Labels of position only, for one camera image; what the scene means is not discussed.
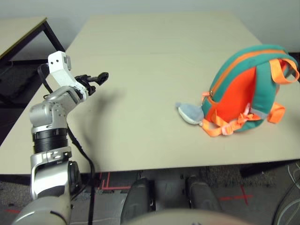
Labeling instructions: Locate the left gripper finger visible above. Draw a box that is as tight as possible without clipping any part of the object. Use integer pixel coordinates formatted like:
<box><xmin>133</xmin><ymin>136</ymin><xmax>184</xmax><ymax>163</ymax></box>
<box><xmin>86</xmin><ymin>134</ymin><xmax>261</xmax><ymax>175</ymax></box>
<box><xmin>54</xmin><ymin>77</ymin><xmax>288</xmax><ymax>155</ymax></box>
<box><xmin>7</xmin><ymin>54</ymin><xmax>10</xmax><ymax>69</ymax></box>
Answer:
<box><xmin>93</xmin><ymin>72</ymin><xmax>109</xmax><ymax>86</ymax></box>

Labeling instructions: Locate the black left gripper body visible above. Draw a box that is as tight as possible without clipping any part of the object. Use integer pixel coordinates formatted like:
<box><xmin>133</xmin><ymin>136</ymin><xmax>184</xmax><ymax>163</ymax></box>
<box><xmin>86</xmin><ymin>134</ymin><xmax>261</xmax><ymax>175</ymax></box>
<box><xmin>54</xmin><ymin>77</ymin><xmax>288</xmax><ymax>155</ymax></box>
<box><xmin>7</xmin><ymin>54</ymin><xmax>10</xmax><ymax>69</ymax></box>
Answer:
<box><xmin>75</xmin><ymin>74</ymin><xmax>97</xmax><ymax>96</ymax></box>

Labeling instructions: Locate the green and orange backpack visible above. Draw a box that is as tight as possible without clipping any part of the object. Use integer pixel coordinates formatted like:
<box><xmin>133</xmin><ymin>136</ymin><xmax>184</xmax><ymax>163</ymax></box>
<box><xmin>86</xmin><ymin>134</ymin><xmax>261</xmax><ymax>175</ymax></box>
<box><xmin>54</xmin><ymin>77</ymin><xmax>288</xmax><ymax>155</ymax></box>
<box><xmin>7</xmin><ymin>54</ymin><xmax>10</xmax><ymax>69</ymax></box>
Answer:
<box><xmin>201</xmin><ymin>44</ymin><xmax>300</xmax><ymax>138</ymax></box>

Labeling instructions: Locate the black framed side table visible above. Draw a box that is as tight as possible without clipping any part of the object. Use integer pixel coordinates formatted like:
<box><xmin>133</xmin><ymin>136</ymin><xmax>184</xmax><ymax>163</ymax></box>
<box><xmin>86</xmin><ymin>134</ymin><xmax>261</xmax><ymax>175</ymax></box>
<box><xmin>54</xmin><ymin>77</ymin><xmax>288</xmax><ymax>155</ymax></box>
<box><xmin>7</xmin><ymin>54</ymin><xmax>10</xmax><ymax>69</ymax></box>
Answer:
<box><xmin>0</xmin><ymin>15</ymin><xmax>67</xmax><ymax>73</ymax></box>

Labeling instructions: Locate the grey white plush shark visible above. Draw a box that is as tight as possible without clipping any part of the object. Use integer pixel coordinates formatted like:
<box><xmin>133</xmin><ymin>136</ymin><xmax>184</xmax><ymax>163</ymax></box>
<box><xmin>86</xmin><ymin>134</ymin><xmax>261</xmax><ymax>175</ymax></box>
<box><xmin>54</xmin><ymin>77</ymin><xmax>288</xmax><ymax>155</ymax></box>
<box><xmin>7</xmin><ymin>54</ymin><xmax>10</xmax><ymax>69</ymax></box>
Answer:
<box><xmin>175</xmin><ymin>102</ymin><xmax>204</xmax><ymax>125</ymax></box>

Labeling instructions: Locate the grey left robot leg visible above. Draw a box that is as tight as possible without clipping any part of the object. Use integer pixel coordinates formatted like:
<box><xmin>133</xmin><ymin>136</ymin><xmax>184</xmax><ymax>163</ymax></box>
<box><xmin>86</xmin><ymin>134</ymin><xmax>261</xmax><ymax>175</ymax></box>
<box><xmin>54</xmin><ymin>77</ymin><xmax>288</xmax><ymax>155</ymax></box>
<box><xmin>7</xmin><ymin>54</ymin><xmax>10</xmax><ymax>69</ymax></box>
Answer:
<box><xmin>121</xmin><ymin>178</ymin><xmax>156</xmax><ymax>221</ymax></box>

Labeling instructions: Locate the grey robot leg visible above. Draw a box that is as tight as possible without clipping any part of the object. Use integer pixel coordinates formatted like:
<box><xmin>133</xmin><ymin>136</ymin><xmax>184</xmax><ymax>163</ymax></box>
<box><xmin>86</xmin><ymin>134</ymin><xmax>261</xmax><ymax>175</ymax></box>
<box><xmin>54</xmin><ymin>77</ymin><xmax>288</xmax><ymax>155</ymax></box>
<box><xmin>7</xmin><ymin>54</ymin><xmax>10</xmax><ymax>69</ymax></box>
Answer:
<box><xmin>186</xmin><ymin>174</ymin><xmax>222</xmax><ymax>211</ymax></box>
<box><xmin>121</xmin><ymin>178</ymin><xmax>156</xmax><ymax>221</ymax></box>

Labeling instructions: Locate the grey right robot leg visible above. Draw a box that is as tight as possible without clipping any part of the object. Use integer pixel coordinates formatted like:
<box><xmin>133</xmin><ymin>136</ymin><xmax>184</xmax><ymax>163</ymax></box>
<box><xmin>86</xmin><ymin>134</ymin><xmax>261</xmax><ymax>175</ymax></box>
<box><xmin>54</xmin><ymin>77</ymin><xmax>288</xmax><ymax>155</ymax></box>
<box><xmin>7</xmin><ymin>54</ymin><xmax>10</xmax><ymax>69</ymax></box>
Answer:
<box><xmin>186</xmin><ymin>174</ymin><xmax>222</xmax><ymax>211</ymax></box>

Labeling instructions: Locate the grey robot torso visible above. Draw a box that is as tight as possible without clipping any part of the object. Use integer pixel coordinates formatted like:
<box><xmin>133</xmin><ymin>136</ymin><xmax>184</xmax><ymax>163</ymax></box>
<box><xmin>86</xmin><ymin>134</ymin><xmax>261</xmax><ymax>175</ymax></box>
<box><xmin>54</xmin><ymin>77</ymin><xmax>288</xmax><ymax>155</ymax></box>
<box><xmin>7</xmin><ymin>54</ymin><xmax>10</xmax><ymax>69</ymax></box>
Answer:
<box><xmin>121</xmin><ymin>209</ymin><xmax>249</xmax><ymax>225</ymax></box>

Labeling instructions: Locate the black table foot bar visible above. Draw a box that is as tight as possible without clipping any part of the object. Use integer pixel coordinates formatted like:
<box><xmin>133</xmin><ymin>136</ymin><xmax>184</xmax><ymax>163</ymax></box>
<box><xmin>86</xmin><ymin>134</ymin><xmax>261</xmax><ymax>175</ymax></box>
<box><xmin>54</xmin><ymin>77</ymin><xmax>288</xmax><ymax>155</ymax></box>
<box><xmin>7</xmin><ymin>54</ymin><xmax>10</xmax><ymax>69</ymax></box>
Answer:
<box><xmin>240</xmin><ymin>161</ymin><xmax>288</xmax><ymax>178</ymax></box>

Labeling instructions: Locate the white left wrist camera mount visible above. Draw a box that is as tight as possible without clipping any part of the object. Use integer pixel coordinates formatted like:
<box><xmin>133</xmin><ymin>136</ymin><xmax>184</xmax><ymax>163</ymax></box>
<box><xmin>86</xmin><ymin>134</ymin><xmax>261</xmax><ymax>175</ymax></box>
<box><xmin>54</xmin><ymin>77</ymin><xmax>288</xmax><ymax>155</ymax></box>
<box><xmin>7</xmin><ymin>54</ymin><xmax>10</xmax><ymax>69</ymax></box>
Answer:
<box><xmin>45</xmin><ymin>52</ymin><xmax>89</xmax><ymax>101</ymax></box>

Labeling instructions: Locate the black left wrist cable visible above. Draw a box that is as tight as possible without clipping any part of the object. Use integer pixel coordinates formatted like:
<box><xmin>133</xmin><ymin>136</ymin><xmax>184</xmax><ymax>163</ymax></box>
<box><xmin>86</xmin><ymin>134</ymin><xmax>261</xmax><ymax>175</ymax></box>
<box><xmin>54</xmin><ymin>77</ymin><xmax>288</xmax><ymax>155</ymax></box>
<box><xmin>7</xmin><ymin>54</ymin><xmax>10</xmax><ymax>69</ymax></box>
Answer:
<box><xmin>37</xmin><ymin>64</ymin><xmax>97</xmax><ymax>225</ymax></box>

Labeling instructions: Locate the white floor cable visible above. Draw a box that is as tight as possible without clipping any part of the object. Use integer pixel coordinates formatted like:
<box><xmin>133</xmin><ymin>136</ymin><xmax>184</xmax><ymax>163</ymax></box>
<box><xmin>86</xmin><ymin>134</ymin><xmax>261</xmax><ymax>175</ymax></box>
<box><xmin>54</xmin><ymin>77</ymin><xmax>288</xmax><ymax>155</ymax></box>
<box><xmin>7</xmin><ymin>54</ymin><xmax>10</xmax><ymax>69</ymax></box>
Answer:
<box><xmin>273</xmin><ymin>161</ymin><xmax>300</xmax><ymax>225</ymax></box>

